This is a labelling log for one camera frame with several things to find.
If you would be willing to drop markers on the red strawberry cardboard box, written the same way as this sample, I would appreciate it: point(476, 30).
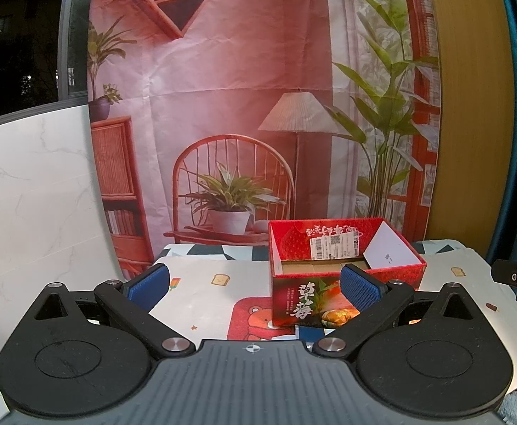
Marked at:
point(312, 263)

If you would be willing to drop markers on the cartoon print table cloth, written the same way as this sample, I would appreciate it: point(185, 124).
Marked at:
point(223, 292)

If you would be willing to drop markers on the yellow wooden board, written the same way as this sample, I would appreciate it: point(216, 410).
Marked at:
point(476, 122)

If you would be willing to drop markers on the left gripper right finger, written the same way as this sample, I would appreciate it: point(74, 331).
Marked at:
point(379, 305)

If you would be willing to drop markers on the printed living room backdrop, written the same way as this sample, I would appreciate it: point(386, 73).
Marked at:
point(210, 116)

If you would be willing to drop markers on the white marble board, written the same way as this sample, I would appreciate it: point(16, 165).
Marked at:
point(52, 225)

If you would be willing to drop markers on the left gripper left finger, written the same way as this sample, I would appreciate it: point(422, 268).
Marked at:
point(128, 305)

